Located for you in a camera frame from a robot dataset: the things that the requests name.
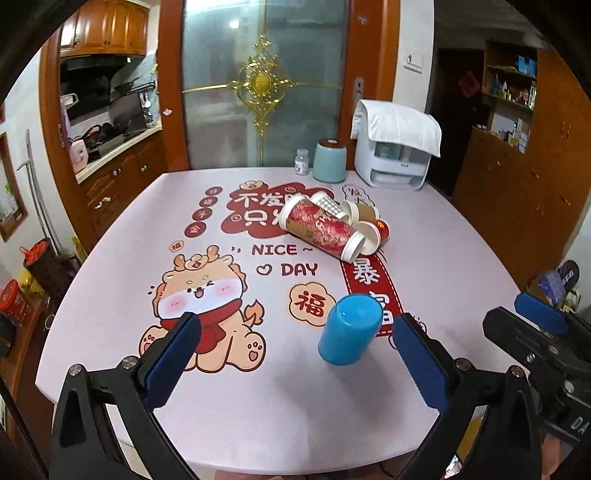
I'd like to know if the red round tin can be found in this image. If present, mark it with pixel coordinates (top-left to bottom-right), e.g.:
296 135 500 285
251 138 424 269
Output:
0 279 31 325

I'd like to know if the white countertop appliance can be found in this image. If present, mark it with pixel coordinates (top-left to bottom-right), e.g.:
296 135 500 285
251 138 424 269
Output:
353 131 433 191

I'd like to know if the teal canister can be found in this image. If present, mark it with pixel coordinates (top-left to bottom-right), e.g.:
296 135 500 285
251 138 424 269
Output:
313 138 348 184

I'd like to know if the gold door ornament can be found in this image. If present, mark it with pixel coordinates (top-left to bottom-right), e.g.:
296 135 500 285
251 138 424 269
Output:
230 34 299 137

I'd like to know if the white cloth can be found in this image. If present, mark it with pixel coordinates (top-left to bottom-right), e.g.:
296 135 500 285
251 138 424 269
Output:
350 98 443 159

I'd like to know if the wooden framed picture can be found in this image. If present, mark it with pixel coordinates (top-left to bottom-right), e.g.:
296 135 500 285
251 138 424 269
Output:
0 131 29 243

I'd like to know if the frosted glass door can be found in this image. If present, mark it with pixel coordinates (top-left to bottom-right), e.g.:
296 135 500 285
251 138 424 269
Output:
158 0 401 171

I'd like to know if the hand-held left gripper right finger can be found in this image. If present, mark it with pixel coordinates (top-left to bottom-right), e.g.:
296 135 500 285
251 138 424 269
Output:
392 313 543 480

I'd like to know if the black range hood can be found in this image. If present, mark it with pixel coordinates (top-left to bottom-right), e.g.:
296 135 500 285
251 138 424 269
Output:
60 54 136 75

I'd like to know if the black bag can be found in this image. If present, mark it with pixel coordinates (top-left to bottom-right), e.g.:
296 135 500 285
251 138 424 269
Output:
22 237 83 298

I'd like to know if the brown and red paper cup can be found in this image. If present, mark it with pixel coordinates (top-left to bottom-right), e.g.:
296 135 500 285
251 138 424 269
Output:
285 217 366 260

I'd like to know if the checkered paper cup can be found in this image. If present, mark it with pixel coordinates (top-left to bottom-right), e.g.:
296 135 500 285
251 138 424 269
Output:
308 191 352 223

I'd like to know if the red patterned paper cup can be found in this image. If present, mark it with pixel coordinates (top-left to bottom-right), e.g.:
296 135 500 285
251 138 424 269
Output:
281 194 345 232

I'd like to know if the blue small box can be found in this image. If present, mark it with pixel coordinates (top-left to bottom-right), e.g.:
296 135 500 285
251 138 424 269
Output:
537 270 568 303

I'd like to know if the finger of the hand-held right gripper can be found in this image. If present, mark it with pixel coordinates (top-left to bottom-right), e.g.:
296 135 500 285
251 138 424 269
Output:
514 292 591 340
482 306 564 372

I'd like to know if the wooden kitchen counter cabinet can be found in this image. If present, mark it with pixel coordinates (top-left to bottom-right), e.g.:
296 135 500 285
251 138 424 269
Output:
75 134 170 237

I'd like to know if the wooden wall cabinet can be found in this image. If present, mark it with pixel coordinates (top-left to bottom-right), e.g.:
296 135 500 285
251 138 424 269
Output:
58 0 150 59

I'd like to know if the blue plastic cup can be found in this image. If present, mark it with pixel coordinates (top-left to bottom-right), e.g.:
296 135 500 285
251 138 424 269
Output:
318 294 384 366

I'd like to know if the pink rice cooker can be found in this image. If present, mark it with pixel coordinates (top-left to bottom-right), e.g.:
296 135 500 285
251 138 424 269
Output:
69 139 89 175

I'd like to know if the tall wooden cabinet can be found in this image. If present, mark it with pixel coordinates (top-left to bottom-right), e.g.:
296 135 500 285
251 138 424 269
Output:
450 46 591 298

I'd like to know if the metal pole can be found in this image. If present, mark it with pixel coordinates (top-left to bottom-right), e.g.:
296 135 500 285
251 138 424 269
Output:
25 129 52 256

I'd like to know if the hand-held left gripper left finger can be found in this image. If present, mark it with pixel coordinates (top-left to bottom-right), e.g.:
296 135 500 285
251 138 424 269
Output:
48 311 204 480

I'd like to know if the wooden shelf of small boxes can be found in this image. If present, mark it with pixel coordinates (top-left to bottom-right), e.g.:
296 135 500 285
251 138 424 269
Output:
481 39 539 154

